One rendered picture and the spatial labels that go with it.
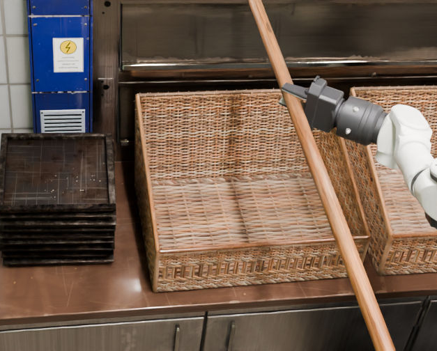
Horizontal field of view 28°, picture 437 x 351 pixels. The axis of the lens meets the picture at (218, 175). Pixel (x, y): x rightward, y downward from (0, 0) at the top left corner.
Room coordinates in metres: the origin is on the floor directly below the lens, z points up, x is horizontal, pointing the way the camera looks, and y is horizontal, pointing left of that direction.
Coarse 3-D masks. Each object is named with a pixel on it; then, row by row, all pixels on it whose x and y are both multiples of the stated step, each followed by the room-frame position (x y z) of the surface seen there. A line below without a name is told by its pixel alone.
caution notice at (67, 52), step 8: (56, 40) 1.82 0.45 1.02; (64, 40) 1.82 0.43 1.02; (72, 40) 1.83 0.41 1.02; (80, 40) 1.84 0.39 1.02; (56, 48) 1.82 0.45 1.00; (64, 48) 1.82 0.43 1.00; (72, 48) 1.83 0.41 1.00; (80, 48) 1.84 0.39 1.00; (56, 56) 1.82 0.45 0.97; (64, 56) 1.82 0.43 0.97; (72, 56) 1.83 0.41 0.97; (80, 56) 1.84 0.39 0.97; (56, 64) 1.82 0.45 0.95; (64, 64) 1.82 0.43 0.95; (72, 64) 1.83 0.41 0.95; (80, 64) 1.84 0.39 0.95
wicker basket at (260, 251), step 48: (144, 96) 1.87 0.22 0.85; (192, 96) 1.90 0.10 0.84; (240, 96) 1.94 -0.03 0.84; (144, 144) 1.71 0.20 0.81; (192, 144) 1.87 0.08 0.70; (240, 144) 1.91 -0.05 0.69; (336, 144) 1.87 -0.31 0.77; (144, 192) 1.64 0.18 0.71; (192, 192) 1.79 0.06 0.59; (240, 192) 1.82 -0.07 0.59; (288, 192) 1.85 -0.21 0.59; (336, 192) 1.80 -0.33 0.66; (144, 240) 1.58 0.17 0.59; (192, 240) 1.61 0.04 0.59; (240, 240) 1.63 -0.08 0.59; (288, 240) 1.52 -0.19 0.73; (192, 288) 1.45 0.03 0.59
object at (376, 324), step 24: (264, 24) 1.73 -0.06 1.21; (288, 72) 1.56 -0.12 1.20; (288, 96) 1.48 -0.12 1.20; (312, 144) 1.33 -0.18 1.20; (312, 168) 1.27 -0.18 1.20; (336, 216) 1.14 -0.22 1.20; (336, 240) 1.09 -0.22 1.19; (360, 264) 1.03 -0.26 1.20; (360, 288) 0.98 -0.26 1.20; (384, 336) 0.88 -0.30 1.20
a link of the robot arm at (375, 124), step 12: (372, 108) 1.43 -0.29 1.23; (360, 120) 1.41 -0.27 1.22; (372, 120) 1.40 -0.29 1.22; (384, 120) 1.41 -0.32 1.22; (360, 132) 1.39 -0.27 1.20; (372, 132) 1.39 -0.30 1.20; (384, 132) 1.39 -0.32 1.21; (384, 144) 1.38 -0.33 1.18; (384, 156) 1.38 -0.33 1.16; (396, 168) 1.37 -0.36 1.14
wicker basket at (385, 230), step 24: (384, 96) 2.05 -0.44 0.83; (432, 96) 2.08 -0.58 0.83; (432, 120) 2.07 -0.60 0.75; (360, 144) 1.89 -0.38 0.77; (432, 144) 2.05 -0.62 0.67; (360, 168) 1.84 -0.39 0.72; (384, 168) 2.00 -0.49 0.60; (360, 192) 1.81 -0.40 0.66; (384, 192) 1.90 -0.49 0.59; (408, 192) 1.92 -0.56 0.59; (384, 216) 1.64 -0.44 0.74; (408, 216) 1.82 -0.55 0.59; (384, 240) 1.61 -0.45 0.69; (408, 240) 1.59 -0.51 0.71; (432, 240) 1.61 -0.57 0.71; (384, 264) 1.58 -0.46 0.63; (408, 264) 1.60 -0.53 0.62; (432, 264) 1.62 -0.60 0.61
